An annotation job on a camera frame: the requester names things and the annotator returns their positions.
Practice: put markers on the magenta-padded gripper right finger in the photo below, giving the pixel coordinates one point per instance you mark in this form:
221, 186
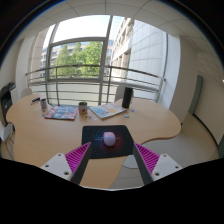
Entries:
165, 165

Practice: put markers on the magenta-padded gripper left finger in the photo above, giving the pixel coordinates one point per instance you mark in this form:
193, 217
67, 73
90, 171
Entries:
60, 165

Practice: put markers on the pink and lilac computer mouse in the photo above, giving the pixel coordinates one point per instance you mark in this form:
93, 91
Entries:
109, 139

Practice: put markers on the black mouse pad, swirl print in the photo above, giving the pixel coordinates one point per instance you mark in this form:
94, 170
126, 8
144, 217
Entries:
93, 140

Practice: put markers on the red and blue magazine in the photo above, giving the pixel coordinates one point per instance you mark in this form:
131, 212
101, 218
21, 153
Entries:
61, 112

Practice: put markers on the patterned mug with plant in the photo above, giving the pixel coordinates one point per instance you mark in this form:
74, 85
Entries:
82, 108

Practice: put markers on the round blue sticker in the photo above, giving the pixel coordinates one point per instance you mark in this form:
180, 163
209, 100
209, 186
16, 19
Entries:
126, 116

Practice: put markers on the tall patterned cup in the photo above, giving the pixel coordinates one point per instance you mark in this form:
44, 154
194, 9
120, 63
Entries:
44, 105

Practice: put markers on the white chair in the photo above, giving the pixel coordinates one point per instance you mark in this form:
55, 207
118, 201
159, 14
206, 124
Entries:
119, 93
26, 92
6, 131

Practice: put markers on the blue and white marker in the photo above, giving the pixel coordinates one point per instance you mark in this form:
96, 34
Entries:
35, 100

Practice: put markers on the white and blue booklet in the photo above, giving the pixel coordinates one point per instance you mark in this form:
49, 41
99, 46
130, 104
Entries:
107, 110

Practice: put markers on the black cylinder speaker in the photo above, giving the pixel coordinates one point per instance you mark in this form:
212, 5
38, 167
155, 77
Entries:
127, 97

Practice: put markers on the black printer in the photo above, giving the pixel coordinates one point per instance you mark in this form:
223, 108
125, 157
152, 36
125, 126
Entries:
6, 100

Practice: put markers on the grey metal railing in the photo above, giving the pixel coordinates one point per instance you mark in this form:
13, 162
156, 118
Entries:
83, 78

